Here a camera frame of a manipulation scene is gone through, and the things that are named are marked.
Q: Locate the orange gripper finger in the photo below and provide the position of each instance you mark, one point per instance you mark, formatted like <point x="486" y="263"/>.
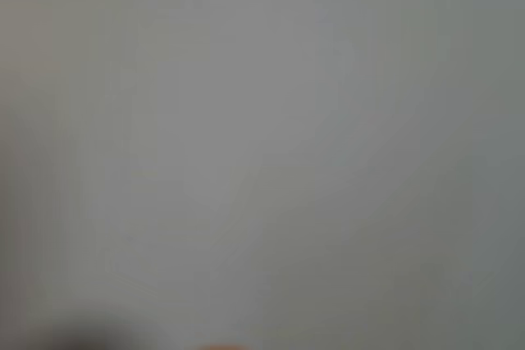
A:
<point x="223" y="347"/>

